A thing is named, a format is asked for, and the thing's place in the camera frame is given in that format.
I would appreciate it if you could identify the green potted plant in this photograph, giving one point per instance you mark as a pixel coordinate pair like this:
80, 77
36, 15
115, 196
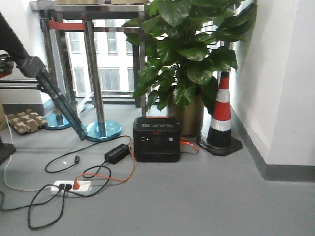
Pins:
186, 41

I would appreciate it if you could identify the white power strip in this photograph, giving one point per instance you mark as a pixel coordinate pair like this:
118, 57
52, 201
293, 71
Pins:
84, 186

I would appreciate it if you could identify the black tripod leg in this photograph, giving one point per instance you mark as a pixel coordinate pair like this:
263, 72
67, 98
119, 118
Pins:
33, 67

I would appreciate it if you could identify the orange white traffic cone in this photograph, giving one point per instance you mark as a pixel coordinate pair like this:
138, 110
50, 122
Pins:
219, 141

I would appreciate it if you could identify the black power adapter brick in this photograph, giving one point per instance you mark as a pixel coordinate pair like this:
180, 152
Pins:
117, 154

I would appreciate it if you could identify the cardboard egg carton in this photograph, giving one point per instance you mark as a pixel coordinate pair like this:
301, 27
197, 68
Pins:
27, 121

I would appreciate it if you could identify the black portable power station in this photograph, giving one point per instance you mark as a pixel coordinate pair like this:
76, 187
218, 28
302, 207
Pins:
157, 139

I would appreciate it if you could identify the stanchion post with blue base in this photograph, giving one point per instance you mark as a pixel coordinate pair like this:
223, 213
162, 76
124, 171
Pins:
103, 130

